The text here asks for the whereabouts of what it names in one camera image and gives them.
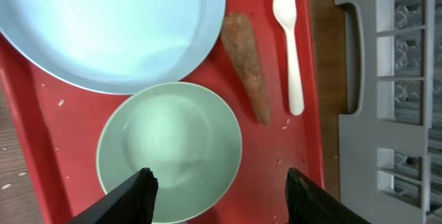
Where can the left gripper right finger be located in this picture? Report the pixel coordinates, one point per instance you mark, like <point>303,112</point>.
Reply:
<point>307,203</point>

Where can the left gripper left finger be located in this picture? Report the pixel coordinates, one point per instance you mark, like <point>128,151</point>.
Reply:
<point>131,202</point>

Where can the green ceramic bowl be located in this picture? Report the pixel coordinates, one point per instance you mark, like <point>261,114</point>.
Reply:
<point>186,134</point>

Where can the light blue round plate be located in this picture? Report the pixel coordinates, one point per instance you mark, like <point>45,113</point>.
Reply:
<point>117,47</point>

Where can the orange carrot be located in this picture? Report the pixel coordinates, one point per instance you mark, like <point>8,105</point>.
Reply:
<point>239,42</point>

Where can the grey dishwasher rack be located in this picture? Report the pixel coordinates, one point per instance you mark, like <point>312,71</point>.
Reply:
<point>390,136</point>

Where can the white plastic spoon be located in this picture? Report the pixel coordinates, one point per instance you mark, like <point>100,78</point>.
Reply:
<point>285,13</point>

